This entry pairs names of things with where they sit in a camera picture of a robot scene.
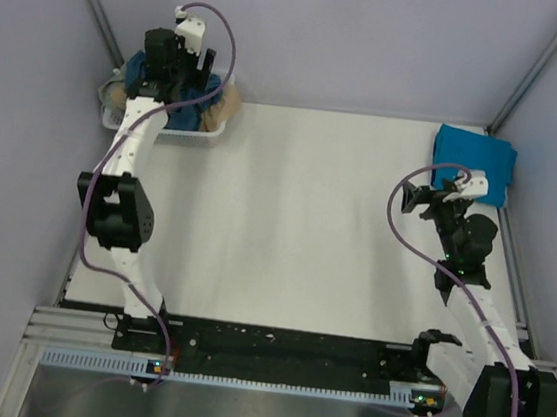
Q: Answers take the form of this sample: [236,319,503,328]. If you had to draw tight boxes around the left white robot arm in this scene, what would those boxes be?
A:
[77,27,215,352]

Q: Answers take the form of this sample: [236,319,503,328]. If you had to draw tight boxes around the light blue cable duct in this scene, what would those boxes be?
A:
[39,346,445,415]

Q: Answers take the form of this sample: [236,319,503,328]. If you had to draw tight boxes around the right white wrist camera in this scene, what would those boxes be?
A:
[442,170,489,203]

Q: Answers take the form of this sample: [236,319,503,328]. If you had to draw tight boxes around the beige t shirt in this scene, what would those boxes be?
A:
[104,73,244,137]

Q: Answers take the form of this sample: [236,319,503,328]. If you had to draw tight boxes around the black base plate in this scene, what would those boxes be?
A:
[112,313,447,398]

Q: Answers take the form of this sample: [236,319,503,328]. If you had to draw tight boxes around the folded bright blue t shirt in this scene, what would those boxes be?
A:
[432,124,517,208]

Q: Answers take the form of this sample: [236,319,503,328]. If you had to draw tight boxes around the grey t shirt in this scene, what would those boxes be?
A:
[97,68,127,111]

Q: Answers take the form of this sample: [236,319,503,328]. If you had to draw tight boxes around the left aluminium frame post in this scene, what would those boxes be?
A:
[85,0,124,67]

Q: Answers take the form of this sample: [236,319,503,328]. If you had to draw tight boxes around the right aluminium frame post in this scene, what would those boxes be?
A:
[485,30,557,135]

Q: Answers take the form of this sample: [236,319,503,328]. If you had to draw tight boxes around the aluminium frame post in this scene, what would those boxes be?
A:
[485,30,557,135]
[85,0,124,67]

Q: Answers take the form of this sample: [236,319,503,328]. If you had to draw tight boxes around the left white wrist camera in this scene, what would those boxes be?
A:
[174,7,207,56]

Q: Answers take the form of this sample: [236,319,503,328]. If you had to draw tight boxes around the white plastic basket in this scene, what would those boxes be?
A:
[98,60,237,152]

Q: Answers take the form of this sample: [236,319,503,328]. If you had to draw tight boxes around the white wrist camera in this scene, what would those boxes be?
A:
[442,170,489,203]
[174,7,207,56]

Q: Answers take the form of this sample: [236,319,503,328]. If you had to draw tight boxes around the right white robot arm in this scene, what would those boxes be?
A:
[401,182,557,417]

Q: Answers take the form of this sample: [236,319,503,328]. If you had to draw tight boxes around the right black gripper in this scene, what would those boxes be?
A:
[394,175,472,262]

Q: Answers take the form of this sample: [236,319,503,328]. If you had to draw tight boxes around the dark blue t shirt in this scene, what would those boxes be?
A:
[124,50,222,132]

